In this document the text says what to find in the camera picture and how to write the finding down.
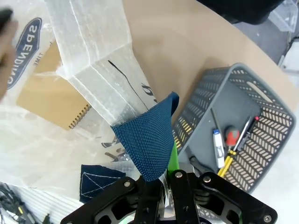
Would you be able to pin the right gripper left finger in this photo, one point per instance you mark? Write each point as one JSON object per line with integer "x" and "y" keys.
{"x": 144, "y": 200}

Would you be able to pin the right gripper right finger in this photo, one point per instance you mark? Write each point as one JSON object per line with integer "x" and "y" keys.
{"x": 182, "y": 198}

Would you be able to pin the grey plastic basket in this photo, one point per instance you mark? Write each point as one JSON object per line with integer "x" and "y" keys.
{"x": 233, "y": 93}

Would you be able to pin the kraft spiral notebook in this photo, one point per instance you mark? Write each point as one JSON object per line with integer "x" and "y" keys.
{"x": 46, "y": 93}

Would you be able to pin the person's right hand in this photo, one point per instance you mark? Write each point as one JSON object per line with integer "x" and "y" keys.
{"x": 7, "y": 51}

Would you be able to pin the white stick blue cap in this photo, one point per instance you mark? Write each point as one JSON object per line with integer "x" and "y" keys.
{"x": 218, "y": 149}

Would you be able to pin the yellow and black pen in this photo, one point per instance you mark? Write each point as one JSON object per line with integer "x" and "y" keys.
{"x": 241, "y": 133}

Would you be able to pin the person in black t-shirt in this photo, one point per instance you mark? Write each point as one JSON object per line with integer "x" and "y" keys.
{"x": 233, "y": 9}

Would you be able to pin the clear plastic storage bin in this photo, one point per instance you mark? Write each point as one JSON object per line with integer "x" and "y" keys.
{"x": 285, "y": 14}

